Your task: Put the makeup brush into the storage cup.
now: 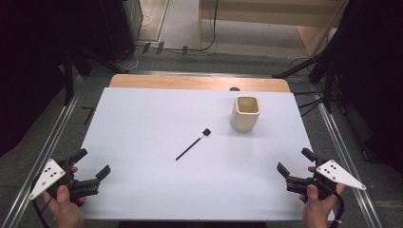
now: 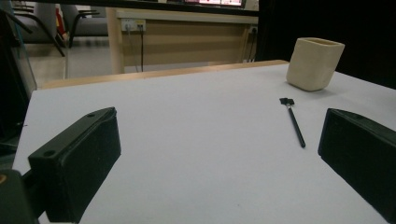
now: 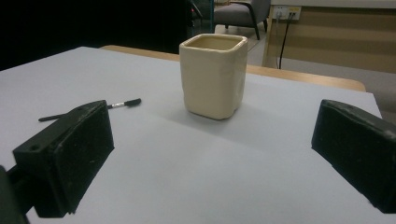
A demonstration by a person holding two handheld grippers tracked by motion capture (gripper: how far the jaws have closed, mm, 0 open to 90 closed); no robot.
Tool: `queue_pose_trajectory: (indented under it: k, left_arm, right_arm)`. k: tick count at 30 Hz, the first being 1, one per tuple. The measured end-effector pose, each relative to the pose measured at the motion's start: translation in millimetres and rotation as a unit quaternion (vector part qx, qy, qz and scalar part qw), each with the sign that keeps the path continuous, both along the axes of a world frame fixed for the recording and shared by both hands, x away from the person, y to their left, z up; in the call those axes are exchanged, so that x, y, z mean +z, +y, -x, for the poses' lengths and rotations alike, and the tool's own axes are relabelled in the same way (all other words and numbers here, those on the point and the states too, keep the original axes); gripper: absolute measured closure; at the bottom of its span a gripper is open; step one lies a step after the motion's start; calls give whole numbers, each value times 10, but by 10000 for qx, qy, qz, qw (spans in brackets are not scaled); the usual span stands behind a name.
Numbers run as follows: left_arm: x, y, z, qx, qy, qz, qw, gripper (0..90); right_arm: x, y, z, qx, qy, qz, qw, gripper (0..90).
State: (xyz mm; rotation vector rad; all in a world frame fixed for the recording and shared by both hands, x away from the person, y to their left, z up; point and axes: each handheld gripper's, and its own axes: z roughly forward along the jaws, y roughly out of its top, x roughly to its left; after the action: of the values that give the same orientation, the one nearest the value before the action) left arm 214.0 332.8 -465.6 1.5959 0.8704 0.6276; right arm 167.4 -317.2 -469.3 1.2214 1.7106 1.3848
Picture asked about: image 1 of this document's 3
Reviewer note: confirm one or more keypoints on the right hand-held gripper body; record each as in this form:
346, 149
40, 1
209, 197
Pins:
329, 177

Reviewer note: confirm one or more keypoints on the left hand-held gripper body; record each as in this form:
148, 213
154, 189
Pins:
50, 174

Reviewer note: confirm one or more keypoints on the person's left hand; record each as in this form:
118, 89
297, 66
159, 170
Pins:
65, 205

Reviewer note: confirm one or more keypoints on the person's right hand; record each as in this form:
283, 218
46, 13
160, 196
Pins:
316, 210

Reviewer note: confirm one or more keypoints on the white table cover sheet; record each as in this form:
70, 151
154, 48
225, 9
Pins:
152, 177

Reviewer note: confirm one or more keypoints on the beige square cup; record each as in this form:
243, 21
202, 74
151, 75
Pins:
244, 118

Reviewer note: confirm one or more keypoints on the black stand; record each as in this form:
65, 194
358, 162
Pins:
68, 76
328, 79

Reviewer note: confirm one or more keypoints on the black makeup brush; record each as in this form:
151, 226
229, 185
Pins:
194, 144

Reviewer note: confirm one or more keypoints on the dark curtain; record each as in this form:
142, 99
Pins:
374, 79
31, 63

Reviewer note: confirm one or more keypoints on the wooden table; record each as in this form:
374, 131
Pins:
177, 82

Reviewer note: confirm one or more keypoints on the light wooden cabinet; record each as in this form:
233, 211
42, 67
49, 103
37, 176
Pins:
310, 34

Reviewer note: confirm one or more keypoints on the metal floor rail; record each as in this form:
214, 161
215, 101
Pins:
41, 158
345, 158

